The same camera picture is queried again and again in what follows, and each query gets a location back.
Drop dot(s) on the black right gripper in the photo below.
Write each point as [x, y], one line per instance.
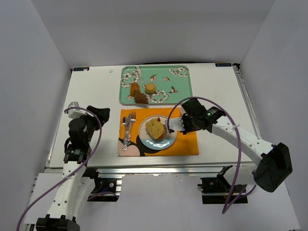
[185, 123]

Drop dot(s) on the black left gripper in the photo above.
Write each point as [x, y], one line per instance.
[95, 116]

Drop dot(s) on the sliced bread loaf piece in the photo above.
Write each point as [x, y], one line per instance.
[155, 128]

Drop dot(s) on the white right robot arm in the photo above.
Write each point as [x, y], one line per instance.
[272, 163]

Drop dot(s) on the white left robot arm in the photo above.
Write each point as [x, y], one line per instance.
[78, 181]

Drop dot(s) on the orange cartoon placemat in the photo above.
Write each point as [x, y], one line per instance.
[184, 144]

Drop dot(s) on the blue white ceramic plate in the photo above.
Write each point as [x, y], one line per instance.
[164, 141]

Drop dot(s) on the silver spoon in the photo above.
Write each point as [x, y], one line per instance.
[125, 123]

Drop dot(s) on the silver fork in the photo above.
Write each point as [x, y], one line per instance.
[132, 119]

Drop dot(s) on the green floral serving tray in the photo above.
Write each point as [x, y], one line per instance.
[172, 83]

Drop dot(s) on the left blue table label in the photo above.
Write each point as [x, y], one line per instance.
[75, 69]

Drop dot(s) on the blue table label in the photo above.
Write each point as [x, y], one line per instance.
[75, 69]
[223, 64]

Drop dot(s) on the round yellow muffin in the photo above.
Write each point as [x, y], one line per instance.
[150, 88]

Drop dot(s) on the dark brown chocolate pastry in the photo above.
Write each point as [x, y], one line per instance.
[140, 97]

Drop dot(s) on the golden croissant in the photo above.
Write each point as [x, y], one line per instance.
[133, 88]

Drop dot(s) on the right blue table label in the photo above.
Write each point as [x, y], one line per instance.
[223, 64]

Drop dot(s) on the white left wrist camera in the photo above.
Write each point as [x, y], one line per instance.
[74, 111]

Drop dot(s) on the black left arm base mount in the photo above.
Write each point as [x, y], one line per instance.
[97, 189]

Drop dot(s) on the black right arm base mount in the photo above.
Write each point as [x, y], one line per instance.
[215, 189]

